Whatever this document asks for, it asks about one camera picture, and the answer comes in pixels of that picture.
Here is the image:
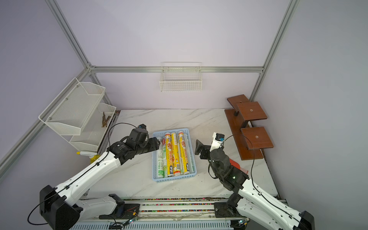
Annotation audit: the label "yellow red chef wrap roll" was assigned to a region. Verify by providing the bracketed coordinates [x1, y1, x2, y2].
[171, 132, 181, 176]

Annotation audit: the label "yellow blue label wrap roll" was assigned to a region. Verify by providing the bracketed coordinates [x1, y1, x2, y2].
[178, 131, 190, 175]

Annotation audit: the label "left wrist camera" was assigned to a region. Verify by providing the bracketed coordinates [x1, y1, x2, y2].
[138, 124, 147, 129]

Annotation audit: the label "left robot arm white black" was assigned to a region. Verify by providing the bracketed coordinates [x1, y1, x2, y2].
[39, 126, 160, 230]

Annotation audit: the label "white mesh shelf basket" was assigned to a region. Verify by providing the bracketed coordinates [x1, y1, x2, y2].
[38, 78, 105, 136]
[69, 103, 116, 152]

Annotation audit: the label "white wire wall basket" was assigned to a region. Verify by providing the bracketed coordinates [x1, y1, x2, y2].
[160, 62, 202, 92]

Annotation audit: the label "brown clips in basket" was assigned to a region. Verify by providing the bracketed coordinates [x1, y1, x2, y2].
[102, 112, 111, 127]

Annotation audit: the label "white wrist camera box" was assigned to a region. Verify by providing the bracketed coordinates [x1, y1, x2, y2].
[210, 132, 225, 151]

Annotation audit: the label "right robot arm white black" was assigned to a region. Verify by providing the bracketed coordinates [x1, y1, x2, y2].
[195, 140, 315, 230]

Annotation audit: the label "brown wooden tiered stand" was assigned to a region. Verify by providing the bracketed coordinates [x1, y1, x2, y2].
[225, 94, 274, 161]

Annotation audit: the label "red rubber glove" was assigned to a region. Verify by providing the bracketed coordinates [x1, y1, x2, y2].
[230, 159, 248, 174]

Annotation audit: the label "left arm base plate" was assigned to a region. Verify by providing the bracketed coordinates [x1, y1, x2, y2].
[99, 203, 140, 219]

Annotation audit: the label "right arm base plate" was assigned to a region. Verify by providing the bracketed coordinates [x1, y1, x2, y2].
[214, 202, 251, 218]

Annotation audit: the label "lower white mesh shelf basket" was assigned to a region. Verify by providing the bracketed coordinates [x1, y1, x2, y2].
[69, 103, 116, 152]

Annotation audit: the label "light blue plastic basket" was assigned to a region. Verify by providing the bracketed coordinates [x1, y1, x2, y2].
[152, 128, 197, 182]

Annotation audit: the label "upper white mesh shelf basket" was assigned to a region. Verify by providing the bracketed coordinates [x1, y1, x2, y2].
[38, 78, 105, 136]

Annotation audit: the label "yellow icon wrap roll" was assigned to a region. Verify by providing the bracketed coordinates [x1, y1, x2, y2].
[164, 132, 174, 177]

